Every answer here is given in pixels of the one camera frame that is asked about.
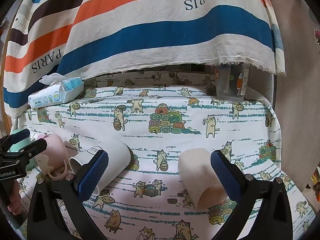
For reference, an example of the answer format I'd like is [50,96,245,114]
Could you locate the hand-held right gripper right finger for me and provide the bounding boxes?
[210,150,293,240]

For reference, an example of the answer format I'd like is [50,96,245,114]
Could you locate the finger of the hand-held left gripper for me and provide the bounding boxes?
[0,129,31,153]
[0,138,48,167]

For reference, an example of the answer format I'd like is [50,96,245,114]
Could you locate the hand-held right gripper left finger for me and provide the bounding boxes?
[27,149,109,240]

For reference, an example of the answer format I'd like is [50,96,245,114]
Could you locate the beige cup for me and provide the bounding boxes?
[179,148,229,210]

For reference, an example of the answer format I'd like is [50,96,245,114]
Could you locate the mint green cup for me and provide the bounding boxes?
[9,129,37,171]

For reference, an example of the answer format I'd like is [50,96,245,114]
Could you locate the white cup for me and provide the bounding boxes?
[69,138,132,195]

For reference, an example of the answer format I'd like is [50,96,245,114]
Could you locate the person's left hand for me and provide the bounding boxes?
[6,180,23,215]

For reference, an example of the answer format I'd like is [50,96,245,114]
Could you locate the wet wipes pack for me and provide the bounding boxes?
[28,73,85,109]

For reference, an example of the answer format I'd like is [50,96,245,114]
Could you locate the cat print sheet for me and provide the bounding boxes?
[10,69,315,240]

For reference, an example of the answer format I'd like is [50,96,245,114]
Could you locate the clear plastic container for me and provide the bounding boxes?
[215,64,250,103]

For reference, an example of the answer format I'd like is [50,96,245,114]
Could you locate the colourful small boxes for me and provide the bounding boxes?
[306,166,320,190]

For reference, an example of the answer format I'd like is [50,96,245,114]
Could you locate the striped cloth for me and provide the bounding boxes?
[57,0,287,81]
[2,0,93,118]

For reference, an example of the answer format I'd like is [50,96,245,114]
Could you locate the light wooden board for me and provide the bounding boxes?
[266,0,320,190]

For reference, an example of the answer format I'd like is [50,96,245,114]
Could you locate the pink cup with handle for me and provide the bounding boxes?
[31,133,73,182]

